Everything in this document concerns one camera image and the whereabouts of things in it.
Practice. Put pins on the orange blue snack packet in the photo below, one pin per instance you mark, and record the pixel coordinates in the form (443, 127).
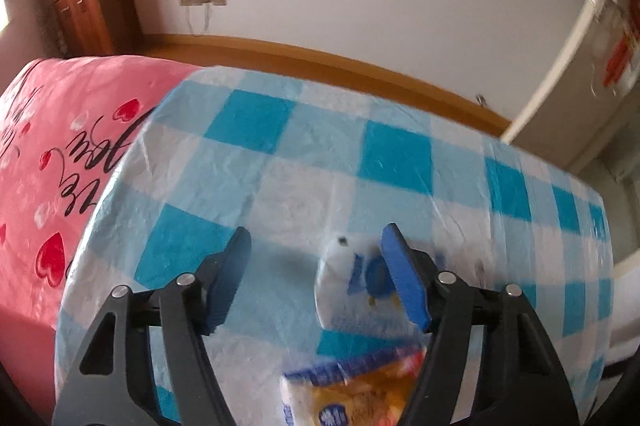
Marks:
(360, 391)

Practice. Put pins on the blue white checkered tablecloth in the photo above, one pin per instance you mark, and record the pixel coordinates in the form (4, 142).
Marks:
(310, 166)

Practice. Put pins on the white door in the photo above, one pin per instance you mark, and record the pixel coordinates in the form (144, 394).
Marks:
(570, 96)

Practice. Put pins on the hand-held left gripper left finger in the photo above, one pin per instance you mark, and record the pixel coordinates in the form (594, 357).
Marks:
(230, 281)

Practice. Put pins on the white blue plastic packet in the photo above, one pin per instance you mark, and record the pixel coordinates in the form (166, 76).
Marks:
(345, 286)

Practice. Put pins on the pink printed blanket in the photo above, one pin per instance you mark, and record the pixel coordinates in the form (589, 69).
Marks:
(65, 131)

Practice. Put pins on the wooden bed frame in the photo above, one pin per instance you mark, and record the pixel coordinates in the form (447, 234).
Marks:
(325, 61)

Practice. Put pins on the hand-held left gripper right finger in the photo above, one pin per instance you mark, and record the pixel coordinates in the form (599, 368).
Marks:
(405, 281)

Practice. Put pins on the red door decoration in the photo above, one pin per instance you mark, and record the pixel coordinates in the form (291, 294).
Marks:
(620, 56)

